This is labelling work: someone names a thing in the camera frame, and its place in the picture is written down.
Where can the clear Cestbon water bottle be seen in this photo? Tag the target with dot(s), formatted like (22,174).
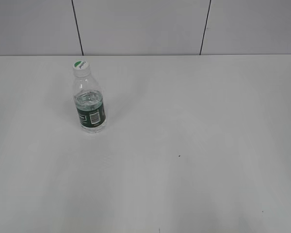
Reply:
(88,99)

